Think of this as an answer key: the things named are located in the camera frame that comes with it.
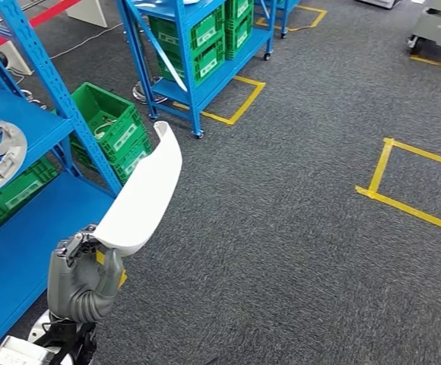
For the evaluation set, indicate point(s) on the red barrier belt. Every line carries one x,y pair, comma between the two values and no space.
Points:
42,18

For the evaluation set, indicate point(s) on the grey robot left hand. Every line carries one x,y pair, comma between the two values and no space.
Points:
68,274

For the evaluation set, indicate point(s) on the silver wheel hubcap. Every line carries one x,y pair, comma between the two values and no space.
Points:
19,146

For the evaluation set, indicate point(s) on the dark chrome stanchion post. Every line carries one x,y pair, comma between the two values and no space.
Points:
148,95

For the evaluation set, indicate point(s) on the green plastic crate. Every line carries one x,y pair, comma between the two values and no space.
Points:
125,136
133,163
209,68
239,38
205,30
23,194
239,7

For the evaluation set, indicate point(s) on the white desk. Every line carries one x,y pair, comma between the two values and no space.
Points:
87,12

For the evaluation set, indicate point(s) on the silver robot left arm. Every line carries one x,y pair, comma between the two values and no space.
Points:
89,308

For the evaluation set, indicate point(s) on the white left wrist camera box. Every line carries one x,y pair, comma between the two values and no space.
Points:
39,325

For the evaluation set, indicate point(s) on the blue metal shelf rack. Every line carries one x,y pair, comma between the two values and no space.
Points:
34,252
282,20
220,79

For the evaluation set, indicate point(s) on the white plastic body panel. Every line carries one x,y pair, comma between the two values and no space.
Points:
144,201

